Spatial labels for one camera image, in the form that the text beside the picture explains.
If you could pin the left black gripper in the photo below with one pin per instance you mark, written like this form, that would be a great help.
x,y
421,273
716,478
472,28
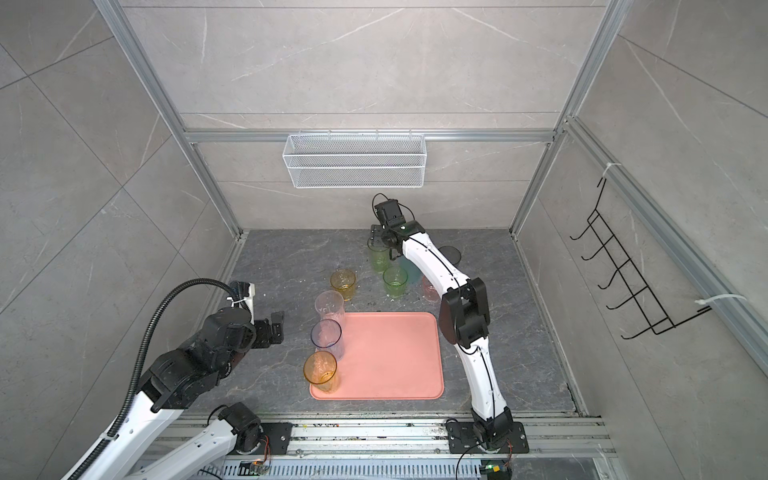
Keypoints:
x,y
265,337

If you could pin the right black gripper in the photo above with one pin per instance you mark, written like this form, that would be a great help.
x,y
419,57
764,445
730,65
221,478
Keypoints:
x,y
377,230

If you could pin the tall green plastic cup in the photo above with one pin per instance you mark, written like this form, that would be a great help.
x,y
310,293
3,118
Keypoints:
x,y
379,254

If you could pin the blue plastic cup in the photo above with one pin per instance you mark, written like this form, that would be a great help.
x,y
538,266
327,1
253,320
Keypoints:
x,y
327,335

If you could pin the tall yellow plastic cup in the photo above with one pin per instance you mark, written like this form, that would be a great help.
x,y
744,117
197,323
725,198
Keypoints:
x,y
320,370

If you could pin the clear plastic cup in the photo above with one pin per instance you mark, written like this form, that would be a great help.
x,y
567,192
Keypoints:
x,y
331,305

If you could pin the pink tray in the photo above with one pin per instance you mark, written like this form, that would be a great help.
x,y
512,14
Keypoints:
x,y
388,356

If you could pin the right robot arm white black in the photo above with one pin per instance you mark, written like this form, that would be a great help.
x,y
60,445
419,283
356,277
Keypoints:
x,y
464,318

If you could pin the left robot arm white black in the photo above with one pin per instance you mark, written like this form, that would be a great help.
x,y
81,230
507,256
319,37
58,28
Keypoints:
x,y
160,392

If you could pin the short green plastic cup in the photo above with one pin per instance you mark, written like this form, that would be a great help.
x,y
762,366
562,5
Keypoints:
x,y
395,280

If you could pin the teal plastic cup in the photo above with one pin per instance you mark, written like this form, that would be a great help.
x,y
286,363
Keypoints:
x,y
413,272

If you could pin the short yellow plastic cup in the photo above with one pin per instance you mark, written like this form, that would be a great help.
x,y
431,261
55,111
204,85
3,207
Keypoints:
x,y
344,281

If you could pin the dark grey plastic cup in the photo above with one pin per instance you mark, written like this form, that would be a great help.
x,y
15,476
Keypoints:
x,y
452,254

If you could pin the pink plastic cup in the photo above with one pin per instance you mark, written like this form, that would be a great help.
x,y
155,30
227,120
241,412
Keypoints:
x,y
429,291

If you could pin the white wire mesh basket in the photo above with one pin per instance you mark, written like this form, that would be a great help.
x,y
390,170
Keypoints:
x,y
361,160

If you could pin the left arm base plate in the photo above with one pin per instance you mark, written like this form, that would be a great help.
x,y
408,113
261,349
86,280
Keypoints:
x,y
277,435

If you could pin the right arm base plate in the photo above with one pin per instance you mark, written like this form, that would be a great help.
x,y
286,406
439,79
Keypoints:
x,y
463,439

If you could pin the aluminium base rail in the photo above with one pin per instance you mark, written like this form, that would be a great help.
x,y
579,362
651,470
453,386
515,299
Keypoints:
x,y
408,447

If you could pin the black wire hook rack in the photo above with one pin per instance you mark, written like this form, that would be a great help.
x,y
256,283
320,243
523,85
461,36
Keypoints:
x,y
655,318

